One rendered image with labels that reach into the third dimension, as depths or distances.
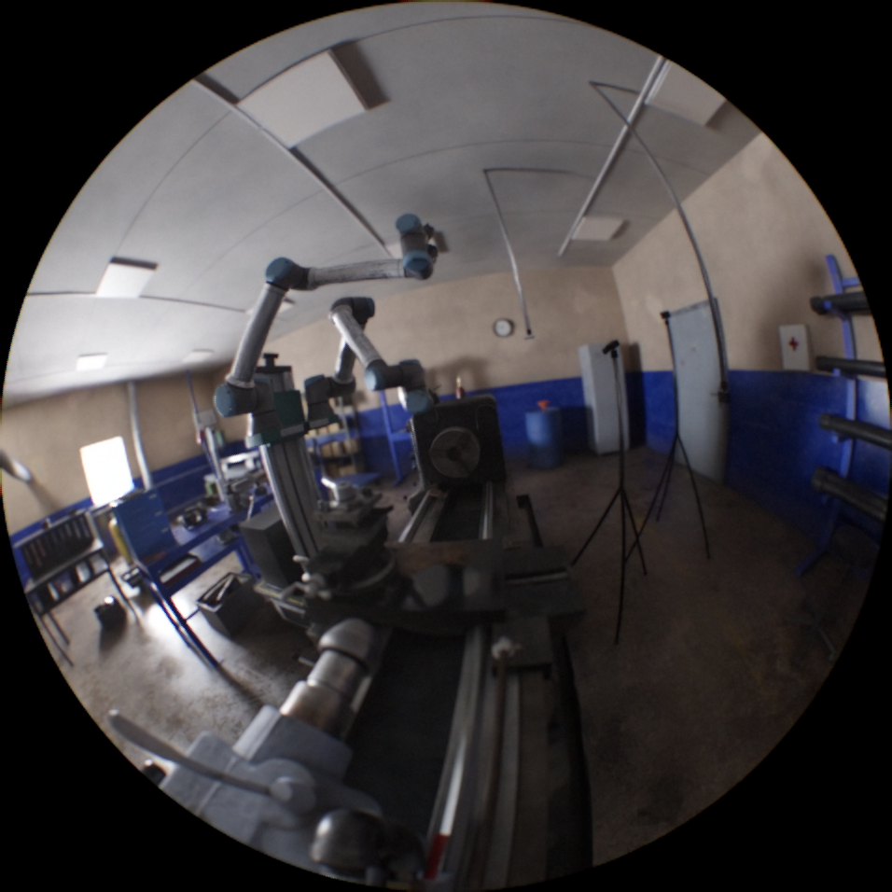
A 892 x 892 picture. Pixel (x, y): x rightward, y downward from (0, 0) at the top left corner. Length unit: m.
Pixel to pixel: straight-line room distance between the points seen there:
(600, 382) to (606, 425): 0.72
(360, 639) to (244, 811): 0.27
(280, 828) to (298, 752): 0.09
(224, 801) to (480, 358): 4.94
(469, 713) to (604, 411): 4.50
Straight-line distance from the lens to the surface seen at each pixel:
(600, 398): 4.67
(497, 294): 5.09
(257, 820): 0.30
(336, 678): 0.38
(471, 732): 0.58
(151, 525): 2.22
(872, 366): 2.45
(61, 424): 7.41
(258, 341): 1.27
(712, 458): 3.95
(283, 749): 0.33
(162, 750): 0.25
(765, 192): 3.36
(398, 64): 2.14
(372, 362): 1.04
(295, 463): 1.85
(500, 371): 4.82
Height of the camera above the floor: 1.40
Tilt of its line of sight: 11 degrees down
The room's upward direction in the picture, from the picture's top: 10 degrees counter-clockwise
